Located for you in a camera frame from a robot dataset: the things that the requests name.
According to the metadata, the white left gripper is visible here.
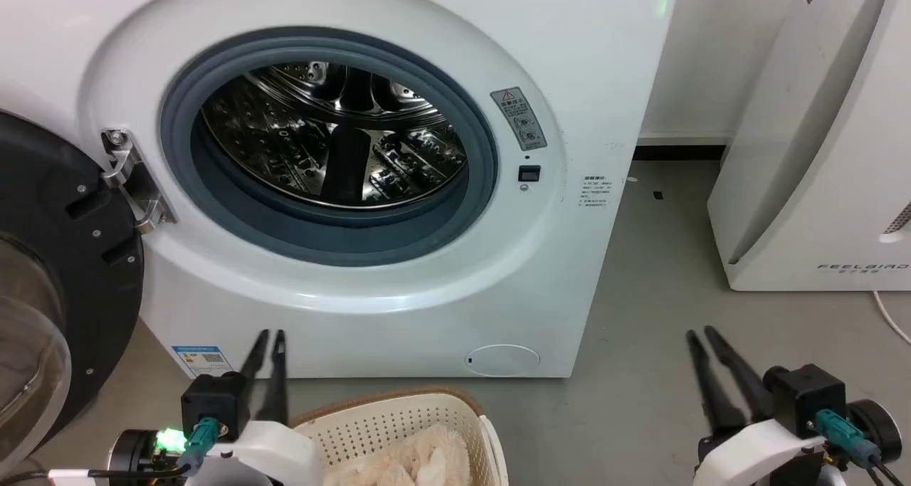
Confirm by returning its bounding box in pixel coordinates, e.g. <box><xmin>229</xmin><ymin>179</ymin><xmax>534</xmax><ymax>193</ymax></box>
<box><xmin>186</xmin><ymin>330</ymin><xmax>325</xmax><ymax>486</ymax></box>

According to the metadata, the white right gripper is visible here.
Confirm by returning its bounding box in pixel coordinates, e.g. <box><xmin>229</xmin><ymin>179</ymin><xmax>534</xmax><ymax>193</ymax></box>
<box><xmin>686</xmin><ymin>326</ymin><xmax>830</xmax><ymax>486</ymax></box>

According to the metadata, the washing machine door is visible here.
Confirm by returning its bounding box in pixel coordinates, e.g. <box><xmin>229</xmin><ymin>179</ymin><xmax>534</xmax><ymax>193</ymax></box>
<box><xmin>0</xmin><ymin>110</ymin><xmax>145</xmax><ymax>464</ymax></box>

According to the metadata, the stainless steel washing machine drum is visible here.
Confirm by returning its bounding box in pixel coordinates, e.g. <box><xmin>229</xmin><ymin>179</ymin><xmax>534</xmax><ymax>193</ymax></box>
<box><xmin>200</xmin><ymin>61</ymin><xmax>468</xmax><ymax>210</ymax></box>

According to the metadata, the blue energy label sticker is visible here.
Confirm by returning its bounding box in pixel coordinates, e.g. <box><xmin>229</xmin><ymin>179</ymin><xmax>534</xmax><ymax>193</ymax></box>
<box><xmin>171</xmin><ymin>344</ymin><xmax>234</xmax><ymax>379</ymax></box>

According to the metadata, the cream perforated laundry basket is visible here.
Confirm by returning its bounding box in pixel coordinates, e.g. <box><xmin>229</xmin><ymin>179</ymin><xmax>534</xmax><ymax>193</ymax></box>
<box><xmin>290</xmin><ymin>388</ymin><xmax>510</xmax><ymax>486</ymax></box>

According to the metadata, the grey rubber door gasket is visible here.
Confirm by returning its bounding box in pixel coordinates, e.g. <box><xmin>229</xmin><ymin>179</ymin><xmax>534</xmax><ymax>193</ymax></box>
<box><xmin>159</xmin><ymin>28</ymin><xmax>499</xmax><ymax>268</ymax></box>

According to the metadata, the cream fluffy towel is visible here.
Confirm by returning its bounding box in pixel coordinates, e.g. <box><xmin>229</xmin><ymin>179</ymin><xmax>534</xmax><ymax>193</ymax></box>
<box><xmin>336</xmin><ymin>423</ymin><xmax>473</xmax><ymax>486</ymax></box>

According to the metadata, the round white filter cover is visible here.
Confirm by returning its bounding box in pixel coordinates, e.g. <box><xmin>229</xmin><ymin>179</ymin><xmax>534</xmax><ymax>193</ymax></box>
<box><xmin>466</xmin><ymin>344</ymin><xmax>541</xmax><ymax>378</ymax></box>

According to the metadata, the silver metal door hinge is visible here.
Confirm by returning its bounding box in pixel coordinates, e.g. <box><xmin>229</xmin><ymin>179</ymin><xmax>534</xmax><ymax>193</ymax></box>
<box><xmin>100</xmin><ymin>128</ymin><xmax>177</xmax><ymax>235</ymax></box>

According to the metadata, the white air purifier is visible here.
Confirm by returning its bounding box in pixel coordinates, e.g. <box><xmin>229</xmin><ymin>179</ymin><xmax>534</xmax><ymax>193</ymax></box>
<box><xmin>707</xmin><ymin>0</ymin><xmax>911</xmax><ymax>292</ymax></box>

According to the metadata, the grey warning sticker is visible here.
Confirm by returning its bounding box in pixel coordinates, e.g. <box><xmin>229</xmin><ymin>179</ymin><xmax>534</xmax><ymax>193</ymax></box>
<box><xmin>490</xmin><ymin>87</ymin><xmax>549</xmax><ymax>152</ymax></box>

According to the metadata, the white front-load washing machine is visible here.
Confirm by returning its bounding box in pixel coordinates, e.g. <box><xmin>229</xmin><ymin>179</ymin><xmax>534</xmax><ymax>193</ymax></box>
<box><xmin>0</xmin><ymin>0</ymin><xmax>678</xmax><ymax>380</ymax></box>

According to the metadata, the teal left connector cable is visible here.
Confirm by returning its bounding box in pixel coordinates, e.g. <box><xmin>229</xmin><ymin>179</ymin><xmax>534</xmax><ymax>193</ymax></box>
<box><xmin>43</xmin><ymin>416</ymin><xmax>221</xmax><ymax>484</ymax></box>

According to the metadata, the teal connector cable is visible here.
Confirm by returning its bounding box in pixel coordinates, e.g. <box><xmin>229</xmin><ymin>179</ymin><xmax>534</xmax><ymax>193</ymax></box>
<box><xmin>815</xmin><ymin>409</ymin><xmax>911</xmax><ymax>486</ymax></box>
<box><xmin>43</xmin><ymin>416</ymin><xmax>221</xmax><ymax>484</ymax></box>

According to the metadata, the teal right connector cable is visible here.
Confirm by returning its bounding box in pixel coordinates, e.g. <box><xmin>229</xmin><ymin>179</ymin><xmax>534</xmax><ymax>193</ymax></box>
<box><xmin>815</xmin><ymin>409</ymin><xmax>911</xmax><ymax>486</ymax></box>

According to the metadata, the white power cable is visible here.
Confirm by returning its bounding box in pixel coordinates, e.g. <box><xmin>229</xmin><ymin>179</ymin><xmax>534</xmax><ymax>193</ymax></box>
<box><xmin>873</xmin><ymin>290</ymin><xmax>911</xmax><ymax>346</ymax></box>

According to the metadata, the black wall baseboard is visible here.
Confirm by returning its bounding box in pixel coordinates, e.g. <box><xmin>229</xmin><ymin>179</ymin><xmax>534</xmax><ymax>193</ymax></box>
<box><xmin>633</xmin><ymin>144</ymin><xmax>727</xmax><ymax>162</ymax></box>

